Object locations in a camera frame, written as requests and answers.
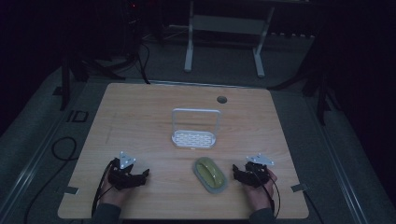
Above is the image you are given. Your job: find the white slotted rack with handle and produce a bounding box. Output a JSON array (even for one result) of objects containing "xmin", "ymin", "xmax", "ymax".
[{"xmin": 171, "ymin": 107, "xmax": 222, "ymax": 150}]

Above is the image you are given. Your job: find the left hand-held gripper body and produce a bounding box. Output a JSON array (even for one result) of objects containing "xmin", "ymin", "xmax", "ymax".
[{"xmin": 106, "ymin": 150, "xmax": 142, "ymax": 191}]

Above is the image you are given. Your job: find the grey oval dish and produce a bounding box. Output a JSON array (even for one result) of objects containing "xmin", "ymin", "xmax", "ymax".
[{"xmin": 191, "ymin": 156, "xmax": 229, "ymax": 195}]

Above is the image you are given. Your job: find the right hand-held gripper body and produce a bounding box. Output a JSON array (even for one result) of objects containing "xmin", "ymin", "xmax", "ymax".
[{"xmin": 244, "ymin": 152, "xmax": 276, "ymax": 189}]

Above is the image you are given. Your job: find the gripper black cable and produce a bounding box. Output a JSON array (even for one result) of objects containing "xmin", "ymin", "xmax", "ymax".
[
  {"xmin": 91, "ymin": 160, "xmax": 117, "ymax": 218},
  {"xmin": 248, "ymin": 163, "xmax": 282, "ymax": 219}
]

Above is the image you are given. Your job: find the black floor cable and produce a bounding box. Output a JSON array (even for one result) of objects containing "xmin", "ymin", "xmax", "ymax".
[{"xmin": 23, "ymin": 135, "xmax": 78, "ymax": 224}]

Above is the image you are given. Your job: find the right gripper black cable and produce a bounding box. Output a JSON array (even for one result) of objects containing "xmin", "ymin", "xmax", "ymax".
[{"xmin": 248, "ymin": 163, "xmax": 282, "ymax": 219}]

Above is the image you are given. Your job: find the person's left hand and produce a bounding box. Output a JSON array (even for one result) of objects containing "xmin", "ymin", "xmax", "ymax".
[{"xmin": 100, "ymin": 174, "xmax": 134, "ymax": 209}]

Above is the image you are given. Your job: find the yellow-green oval soap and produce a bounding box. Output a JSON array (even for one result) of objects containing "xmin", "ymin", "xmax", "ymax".
[{"xmin": 195, "ymin": 157, "xmax": 226, "ymax": 189}]

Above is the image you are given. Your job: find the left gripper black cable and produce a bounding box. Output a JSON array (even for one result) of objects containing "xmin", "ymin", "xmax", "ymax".
[{"xmin": 91, "ymin": 160, "xmax": 117, "ymax": 218}]

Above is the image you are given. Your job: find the black tripod stand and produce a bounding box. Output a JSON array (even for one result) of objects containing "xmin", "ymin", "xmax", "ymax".
[
  {"xmin": 270, "ymin": 71, "xmax": 334, "ymax": 127},
  {"xmin": 59, "ymin": 55, "xmax": 125, "ymax": 112}
]

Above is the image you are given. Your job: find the white metal stand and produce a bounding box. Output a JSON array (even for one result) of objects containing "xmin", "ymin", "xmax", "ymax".
[{"xmin": 183, "ymin": 0, "xmax": 276, "ymax": 78}]

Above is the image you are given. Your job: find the person's right hand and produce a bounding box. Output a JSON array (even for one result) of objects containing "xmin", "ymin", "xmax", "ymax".
[{"xmin": 245, "ymin": 167, "xmax": 278, "ymax": 213}]

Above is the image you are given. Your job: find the black hanging cable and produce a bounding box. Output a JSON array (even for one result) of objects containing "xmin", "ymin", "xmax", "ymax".
[{"xmin": 136, "ymin": 41, "xmax": 151, "ymax": 85}]

